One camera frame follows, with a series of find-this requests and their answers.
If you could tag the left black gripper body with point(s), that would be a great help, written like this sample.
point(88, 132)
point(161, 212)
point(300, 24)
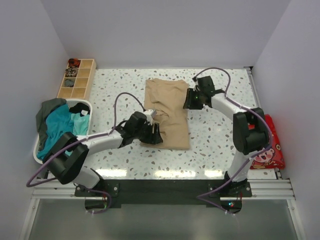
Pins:
point(144, 133)

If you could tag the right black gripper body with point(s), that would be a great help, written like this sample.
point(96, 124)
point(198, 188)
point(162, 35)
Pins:
point(202, 93)

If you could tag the beige t shirt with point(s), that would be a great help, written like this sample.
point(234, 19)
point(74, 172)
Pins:
point(167, 97)

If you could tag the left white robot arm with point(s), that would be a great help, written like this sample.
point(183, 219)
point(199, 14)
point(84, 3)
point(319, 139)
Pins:
point(65, 160)

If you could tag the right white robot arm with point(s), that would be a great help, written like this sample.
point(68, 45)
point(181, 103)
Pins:
point(251, 134)

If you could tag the black garment with white tag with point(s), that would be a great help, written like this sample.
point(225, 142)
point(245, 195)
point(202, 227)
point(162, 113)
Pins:
point(80, 108)

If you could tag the light mint t shirt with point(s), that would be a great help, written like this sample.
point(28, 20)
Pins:
point(80, 124)

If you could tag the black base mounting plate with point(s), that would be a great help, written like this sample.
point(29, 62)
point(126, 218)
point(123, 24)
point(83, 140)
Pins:
point(114, 193)

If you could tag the wooden compartment organizer box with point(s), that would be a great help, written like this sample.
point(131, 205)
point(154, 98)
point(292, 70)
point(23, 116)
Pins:
point(83, 81)

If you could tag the white laundry basket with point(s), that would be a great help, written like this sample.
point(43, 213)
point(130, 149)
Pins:
point(70, 102)

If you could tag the teal blue t shirt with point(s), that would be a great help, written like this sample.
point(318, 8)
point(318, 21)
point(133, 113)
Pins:
point(58, 123)

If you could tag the grey item in organizer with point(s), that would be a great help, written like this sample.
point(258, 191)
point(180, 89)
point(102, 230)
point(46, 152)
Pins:
point(69, 82)

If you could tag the dark patterned item in organizer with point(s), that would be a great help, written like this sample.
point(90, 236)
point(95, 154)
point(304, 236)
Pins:
point(71, 72)

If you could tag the orange black item in organizer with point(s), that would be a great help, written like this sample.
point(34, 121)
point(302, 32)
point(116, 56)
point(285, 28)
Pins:
point(74, 63)

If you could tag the dark grey t shirt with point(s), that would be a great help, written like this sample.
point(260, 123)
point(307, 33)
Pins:
point(47, 107)

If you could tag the red cartoon folded t shirt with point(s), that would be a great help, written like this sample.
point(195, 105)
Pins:
point(272, 158)

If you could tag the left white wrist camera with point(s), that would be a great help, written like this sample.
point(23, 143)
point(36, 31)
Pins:
point(150, 114)

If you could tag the aluminium rail frame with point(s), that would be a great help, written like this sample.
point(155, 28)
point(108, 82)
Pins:
point(262, 189)

